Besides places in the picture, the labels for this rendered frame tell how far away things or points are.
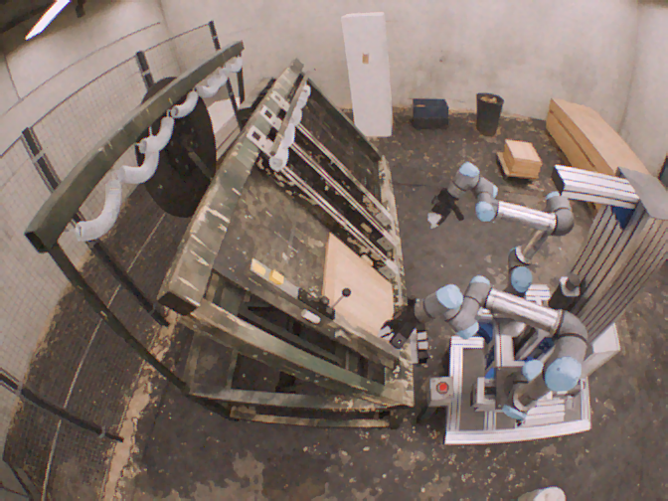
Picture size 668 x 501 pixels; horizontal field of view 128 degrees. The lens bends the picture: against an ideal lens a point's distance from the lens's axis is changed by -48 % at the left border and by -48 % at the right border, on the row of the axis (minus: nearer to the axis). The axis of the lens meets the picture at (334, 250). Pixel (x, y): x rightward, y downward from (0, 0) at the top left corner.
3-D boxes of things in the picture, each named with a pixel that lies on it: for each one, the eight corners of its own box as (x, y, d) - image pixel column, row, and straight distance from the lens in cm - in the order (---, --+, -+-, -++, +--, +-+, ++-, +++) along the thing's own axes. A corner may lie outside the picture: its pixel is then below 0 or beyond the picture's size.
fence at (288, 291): (393, 360, 169) (400, 358, 167) (244, 273, 109) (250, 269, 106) (393, 352, 171) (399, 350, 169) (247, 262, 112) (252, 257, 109)
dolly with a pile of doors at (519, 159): (536, 186, 469) (542, 162, 449) (503, 182, 450) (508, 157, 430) (524, 162, 516) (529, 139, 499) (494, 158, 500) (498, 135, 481)
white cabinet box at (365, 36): (391, 136, 525) (382, 15, 466) (356, 136, 531) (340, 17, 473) (392, 121, 579) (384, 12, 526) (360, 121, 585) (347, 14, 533)
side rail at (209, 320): (384, 407, 165) (403, 403, 159) (177, 321, 97) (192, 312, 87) (384, 396, 166) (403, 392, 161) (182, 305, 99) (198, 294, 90)
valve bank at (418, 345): (429, 375, 201) (435, 362, 179) (408, 377, 199) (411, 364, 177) (422, 307, 221) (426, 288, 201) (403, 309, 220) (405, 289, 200)
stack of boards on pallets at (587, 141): (639, 228, 534) (660, 187, 502) (594, 221, 466) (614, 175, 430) (584, 141, 699) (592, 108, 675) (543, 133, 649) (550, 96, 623)
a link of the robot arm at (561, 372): (531, 396, 150) (593, 341, 106) (518, 424, 145) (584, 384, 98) (510, 386, 148) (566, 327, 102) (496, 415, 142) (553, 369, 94)
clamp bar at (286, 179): (389, 281, 194) (422, 266, 185) (232, 150, 139) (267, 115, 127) (388, 268, 200) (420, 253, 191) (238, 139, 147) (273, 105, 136)
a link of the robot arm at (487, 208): (572, 249, 146) (472, 224, 130) (567, 231, 153) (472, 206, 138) (583, 230, 140) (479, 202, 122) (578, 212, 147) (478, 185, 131)
